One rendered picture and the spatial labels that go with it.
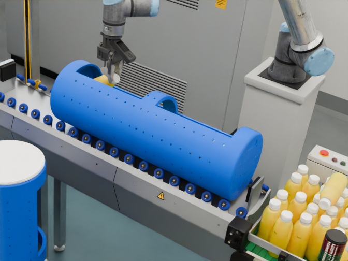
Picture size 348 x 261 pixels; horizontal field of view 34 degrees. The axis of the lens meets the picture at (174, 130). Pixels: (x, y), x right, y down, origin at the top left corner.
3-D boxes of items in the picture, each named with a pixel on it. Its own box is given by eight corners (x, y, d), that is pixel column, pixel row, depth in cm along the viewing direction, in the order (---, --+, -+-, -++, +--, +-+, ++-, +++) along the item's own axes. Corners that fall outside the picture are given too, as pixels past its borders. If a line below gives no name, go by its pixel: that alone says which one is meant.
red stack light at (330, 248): (325, 237, 169) (329, 227, 167) (346, 247, 166) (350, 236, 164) (318, 249, 164) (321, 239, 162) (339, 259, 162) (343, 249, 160)
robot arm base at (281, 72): (276, 63, 298) (280, 45, 293) (310, 73, 290) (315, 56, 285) (261, 75, 284) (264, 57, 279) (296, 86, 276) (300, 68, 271)
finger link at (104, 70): (101, 80, 237) (104, 58, 233) (112, 84, 234) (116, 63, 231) (97, 81, 234) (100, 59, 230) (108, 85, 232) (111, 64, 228)
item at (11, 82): (12, 86, 281) (11, 58, 273) (17, 89, 279) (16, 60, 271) (-4, 93, 273) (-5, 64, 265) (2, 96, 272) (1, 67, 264)
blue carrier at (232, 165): (88, 109, 269) (95, 53, 256) (253, 184, 234) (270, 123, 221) (46, 127, 246) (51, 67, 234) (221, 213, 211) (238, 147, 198)
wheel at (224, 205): (221, 197, 218) (220, 196, 216) (232, 201, 216) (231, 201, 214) (217, 207, 218) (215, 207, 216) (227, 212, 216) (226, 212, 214)
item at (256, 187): (253, 198, 227) (259, 173, 220) (258, 201, 226) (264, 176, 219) (242, 211, 219) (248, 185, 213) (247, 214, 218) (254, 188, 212)
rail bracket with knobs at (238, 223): (233, 232, 213) (238, 212, 207) (250, 241, 210) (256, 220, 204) (221, 247, 205) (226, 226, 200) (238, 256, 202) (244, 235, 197)
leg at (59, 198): (59, 243, 323) (59, 153, 289) (67, 247, 320) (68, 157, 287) (52, 248, 318) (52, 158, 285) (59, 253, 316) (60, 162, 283)
